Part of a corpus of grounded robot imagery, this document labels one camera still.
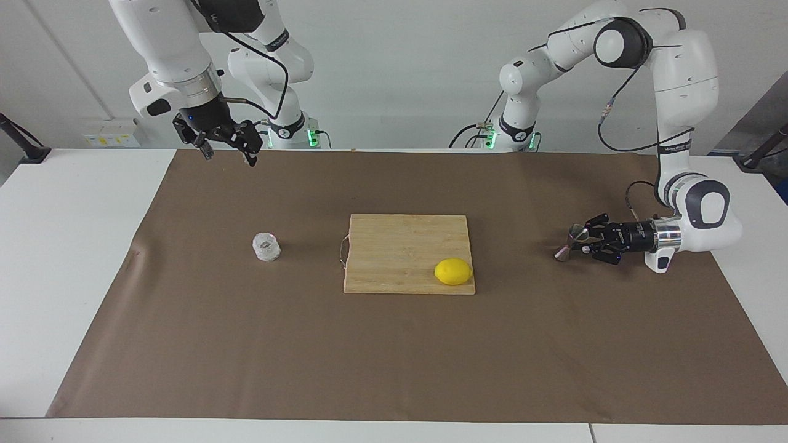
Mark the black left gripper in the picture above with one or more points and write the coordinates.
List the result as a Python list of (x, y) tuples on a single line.
[(634, 239)]

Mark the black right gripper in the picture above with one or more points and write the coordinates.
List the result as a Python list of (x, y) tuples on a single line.
[(206, 120)]

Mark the steel double jigger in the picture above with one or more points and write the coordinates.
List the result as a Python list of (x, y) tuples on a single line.
[(577, 232)]

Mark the clear textured glass cup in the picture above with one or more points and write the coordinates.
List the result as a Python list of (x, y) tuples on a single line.
[(266, 248)]

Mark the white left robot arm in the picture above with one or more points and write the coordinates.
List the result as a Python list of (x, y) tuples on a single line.
[(683, 74)]

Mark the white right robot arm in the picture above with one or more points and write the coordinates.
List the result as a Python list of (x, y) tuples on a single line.
[(160, 37)]

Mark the yellow lemon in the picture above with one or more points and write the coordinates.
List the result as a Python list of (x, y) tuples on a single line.
[(453, 272)]

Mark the black clamp stand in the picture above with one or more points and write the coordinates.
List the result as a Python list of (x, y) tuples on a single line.
[(34, 154), (754, 161)]

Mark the brown paper table mat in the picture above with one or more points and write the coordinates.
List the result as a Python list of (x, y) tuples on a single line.
[(246, 338)]

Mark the wooden cutting board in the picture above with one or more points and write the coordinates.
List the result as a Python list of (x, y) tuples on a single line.
[(400, 246)]

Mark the white wall socket box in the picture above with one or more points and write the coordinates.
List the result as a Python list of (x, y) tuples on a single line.
[(111, 132)]

